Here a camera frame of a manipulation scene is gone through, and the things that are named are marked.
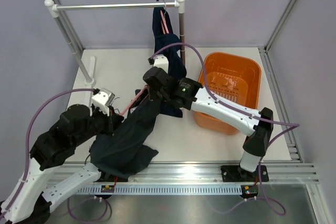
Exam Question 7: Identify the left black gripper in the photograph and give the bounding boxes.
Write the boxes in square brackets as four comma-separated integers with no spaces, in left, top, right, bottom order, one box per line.
[72,104,124,147]

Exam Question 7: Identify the pink hanger with green shorts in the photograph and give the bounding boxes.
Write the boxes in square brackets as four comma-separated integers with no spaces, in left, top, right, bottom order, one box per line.
[119,86,149,116]

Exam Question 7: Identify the dark green shorts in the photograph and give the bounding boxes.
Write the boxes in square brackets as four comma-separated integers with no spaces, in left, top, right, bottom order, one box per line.
[90,89,161,179]

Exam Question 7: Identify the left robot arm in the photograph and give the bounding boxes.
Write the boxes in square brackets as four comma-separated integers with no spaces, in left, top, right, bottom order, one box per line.
[1,104,124,223]

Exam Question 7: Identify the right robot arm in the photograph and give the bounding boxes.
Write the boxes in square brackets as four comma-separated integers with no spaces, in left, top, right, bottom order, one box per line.
[143,67,274,180]

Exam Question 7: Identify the navy blue shorts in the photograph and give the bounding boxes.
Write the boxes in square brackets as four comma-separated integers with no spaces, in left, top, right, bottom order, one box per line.
[152,7,187,118]

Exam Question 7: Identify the pink hanger with navy shorts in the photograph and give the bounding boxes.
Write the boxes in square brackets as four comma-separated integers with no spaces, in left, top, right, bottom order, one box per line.
[160,2,169,34]

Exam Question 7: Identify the metal clothes rack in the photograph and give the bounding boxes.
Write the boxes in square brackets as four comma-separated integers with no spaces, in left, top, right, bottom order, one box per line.
[44,0,185,87]

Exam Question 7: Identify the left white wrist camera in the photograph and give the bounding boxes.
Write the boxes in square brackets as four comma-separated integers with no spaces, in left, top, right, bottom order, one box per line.
[91,88,121,116]

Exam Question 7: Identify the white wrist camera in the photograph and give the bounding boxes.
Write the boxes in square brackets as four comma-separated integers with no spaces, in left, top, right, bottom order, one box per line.
[148,55,169,73]
[91,88,121,116]

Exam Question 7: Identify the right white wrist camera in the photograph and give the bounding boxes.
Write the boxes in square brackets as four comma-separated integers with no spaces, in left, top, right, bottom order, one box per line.
[148,55,169,73]

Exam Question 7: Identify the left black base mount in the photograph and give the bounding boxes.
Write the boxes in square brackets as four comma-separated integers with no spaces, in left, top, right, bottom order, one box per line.
[100,172,128,183]

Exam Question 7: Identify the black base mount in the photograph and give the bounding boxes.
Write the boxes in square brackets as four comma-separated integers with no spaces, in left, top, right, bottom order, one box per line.
[220,165,269,183]
[100,172,128,183]

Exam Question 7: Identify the purple floor cable left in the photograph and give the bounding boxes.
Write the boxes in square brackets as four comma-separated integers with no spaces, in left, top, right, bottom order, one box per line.
[67,196,114,222]

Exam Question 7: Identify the purple floor cable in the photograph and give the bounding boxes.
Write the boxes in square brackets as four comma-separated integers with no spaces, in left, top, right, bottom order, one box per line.
[207,166,287,217]
[67,196,114,222]

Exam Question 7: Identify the white slotted cable duct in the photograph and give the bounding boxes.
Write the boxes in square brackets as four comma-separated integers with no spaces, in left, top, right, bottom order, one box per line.
[76,184,242,195]

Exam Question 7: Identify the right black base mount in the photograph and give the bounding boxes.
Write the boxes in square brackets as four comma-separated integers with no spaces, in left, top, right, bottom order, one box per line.
[220,165,269,183]

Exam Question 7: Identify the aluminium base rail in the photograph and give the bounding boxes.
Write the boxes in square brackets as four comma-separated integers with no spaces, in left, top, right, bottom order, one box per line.
[47,161,320,184]

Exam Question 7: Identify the purple floor cable right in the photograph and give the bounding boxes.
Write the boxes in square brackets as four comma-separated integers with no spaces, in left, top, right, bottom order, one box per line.
[207,166,287,217]

